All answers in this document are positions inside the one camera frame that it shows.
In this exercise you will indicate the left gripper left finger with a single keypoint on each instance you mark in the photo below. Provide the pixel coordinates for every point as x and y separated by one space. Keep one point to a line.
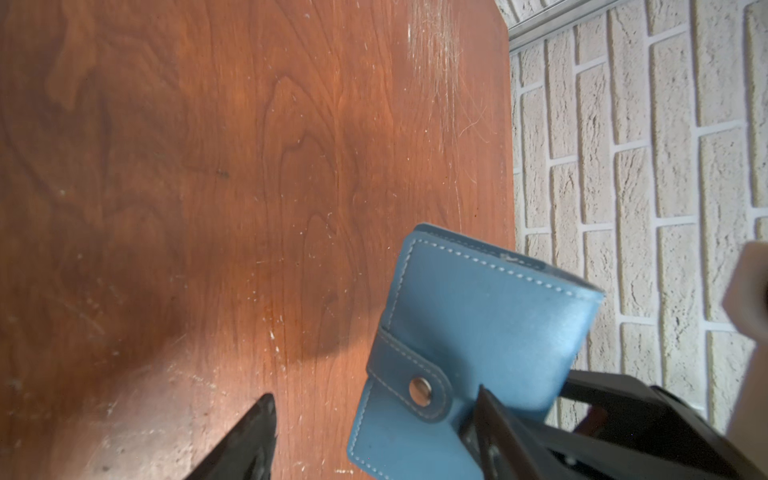
247 450

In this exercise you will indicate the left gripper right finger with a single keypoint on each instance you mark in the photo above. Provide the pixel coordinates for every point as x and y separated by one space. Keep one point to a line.
503 447

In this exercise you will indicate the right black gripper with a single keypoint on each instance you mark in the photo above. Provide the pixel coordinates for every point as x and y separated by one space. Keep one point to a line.
636 431

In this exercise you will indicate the blue leather card holder wallet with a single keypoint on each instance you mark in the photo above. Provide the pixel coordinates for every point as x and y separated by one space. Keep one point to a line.
463 314

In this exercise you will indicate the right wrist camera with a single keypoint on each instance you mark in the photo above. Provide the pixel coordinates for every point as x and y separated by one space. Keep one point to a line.
745 303

